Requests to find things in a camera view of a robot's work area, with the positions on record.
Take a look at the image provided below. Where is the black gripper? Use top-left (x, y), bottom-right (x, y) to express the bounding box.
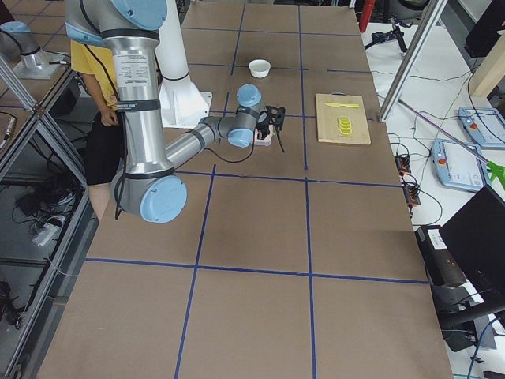
top-left (256, 116), bottom-right (271, 139)

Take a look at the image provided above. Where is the clear plastic egg box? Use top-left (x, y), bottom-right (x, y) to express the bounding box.
top-left (254, 129), bottom-right (272, 147)

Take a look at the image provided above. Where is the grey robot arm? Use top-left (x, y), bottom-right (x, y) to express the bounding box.
top-left (65, 1), bottom-right (285, 223)

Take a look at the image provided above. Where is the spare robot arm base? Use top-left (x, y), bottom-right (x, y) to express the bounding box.
top-left (1, 21), bottom-right (60, 80)

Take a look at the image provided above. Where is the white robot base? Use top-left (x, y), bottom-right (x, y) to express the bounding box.
top-left (155, 0), bottom-right (212, 129)

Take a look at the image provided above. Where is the white round bowl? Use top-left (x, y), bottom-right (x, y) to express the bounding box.
top-left (249, 59), bottom-right (271, 78)

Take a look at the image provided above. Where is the yellow plastic knife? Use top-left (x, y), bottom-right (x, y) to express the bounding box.
top-left (324, 102), bottom-right (360, 109)

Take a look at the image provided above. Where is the wooden cutting board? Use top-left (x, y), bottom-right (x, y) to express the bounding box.
top-left (316, 93), bottom-right (371, 145)

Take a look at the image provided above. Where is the brown paper table cover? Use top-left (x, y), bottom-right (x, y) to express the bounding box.
top-left (38, 2), bottom-right (452, 378)

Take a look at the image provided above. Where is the orange connector block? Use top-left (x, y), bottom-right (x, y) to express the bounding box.
top-left (403, 182), bottom-right (421, 208)
top-left (395, 155), bottom-right (411, 175)

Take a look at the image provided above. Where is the person in yellow shirt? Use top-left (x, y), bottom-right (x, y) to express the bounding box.
top-left (70, 40), bottom-right (124, 219)

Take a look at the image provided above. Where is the blue teach pendant near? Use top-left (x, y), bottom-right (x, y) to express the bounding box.
top-left (432, 138), bottom-right (491, 193)

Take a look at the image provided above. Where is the blue teach pendant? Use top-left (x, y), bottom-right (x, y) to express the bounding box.
top-left (432, 138), bottom-right (491, 193)
top-left (458, 107), bottom-right (504, 150)

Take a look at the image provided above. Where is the blue teach pendant far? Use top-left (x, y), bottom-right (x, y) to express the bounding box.
top-left (458, 107), bottom-right (504, 150)

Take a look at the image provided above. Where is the white power strip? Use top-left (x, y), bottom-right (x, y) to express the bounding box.
top-left (32, 215), bottom-right (65, 246)

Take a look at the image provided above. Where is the black computer monitor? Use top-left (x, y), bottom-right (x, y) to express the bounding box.
top-left (440, 185), bottom-right (505, 295)

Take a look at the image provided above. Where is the long reacher grabber stick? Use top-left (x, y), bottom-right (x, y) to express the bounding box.
top-left (398, 99), bottom-right (505, 187)

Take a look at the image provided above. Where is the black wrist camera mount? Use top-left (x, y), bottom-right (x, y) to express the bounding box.
top-left (265, 106), bottom-right (286, 133)

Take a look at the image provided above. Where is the black camera tripod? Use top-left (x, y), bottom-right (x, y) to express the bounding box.
top-left (365, 16), bottom-right (413, 53)

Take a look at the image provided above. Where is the aluminium frame post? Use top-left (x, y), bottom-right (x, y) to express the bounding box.
top-left (378, 0), bottom-right (447, 122)

